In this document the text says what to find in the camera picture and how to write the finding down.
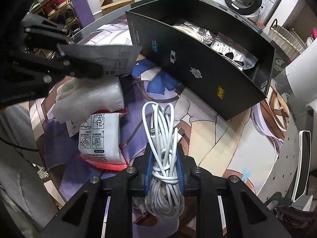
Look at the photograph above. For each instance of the wicker basket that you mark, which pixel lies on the wicker basket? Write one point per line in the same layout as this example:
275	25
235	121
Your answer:
284	37

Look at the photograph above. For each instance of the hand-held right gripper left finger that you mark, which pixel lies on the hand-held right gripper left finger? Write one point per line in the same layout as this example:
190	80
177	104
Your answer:
148	169

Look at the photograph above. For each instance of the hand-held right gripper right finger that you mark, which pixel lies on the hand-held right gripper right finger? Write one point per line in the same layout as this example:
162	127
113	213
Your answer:
179	171

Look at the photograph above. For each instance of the silver foil bag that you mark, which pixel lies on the silver foil bag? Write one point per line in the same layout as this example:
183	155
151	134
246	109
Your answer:
232	52
190	31

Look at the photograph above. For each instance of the white foam piece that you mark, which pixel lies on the white foam piece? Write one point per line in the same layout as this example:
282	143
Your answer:
99	96

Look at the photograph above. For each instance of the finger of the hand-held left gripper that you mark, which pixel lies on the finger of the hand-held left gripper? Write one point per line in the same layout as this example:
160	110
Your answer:
47	31
74	68

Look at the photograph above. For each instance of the printed figure desk mat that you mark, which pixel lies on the printed figure desk mat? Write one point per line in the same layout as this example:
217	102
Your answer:
210	138

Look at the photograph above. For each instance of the black white patterned rug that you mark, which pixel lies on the black white patterned rug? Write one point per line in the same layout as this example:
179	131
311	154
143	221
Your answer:
42	174

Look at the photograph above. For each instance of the green and silver medicine sachet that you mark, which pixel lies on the green and silver medicine sachet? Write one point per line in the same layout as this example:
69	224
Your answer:
116	58

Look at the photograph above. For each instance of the brown cardboard box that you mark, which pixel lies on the brown cardboard box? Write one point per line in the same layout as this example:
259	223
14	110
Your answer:
109	7

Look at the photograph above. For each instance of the white washing machine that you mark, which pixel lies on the white washing machine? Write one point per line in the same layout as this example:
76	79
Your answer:
270	2

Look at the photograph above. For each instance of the black storage tray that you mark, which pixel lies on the black storage tray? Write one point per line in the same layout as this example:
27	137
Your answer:
188	62

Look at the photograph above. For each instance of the shoe rack with shoes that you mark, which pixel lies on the shoe rack with shoes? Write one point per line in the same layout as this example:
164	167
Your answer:
57	2

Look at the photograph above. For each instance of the red and white packet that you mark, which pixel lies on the red and white packet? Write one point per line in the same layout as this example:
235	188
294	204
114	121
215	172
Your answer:
99	138

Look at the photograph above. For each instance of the purple rolled yoga mat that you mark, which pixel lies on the purple rolled yoga mat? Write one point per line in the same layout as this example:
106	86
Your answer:
81	7

